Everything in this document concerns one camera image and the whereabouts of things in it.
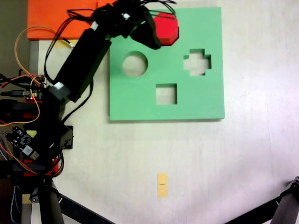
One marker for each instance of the yellow tape label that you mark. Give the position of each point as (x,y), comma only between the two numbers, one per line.
(162,186)

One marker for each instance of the small yellow tape piece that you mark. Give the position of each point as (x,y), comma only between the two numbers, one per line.
(26,199)

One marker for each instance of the red and black clamp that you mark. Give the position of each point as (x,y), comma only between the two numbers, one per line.
(28,168)
(30,107)

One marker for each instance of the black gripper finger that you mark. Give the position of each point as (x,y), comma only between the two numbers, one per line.
(151,21)
(146,35)

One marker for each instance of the wide yellow tape piece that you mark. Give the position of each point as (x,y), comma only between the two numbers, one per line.
(58,44)

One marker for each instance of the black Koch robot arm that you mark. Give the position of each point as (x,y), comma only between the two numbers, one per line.
(81,63)

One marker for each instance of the red octagonal block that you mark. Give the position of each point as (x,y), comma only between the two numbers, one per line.
(167,28)

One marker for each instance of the black circuit board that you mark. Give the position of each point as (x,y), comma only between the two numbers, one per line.
(21,140)

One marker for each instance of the large orange foam block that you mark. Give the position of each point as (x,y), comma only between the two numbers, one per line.
(46,16)

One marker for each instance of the black tripod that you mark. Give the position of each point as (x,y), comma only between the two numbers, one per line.
(50,205)
(285,205)

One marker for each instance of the green shape sorter board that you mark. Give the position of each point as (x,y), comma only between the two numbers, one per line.
(187,98)

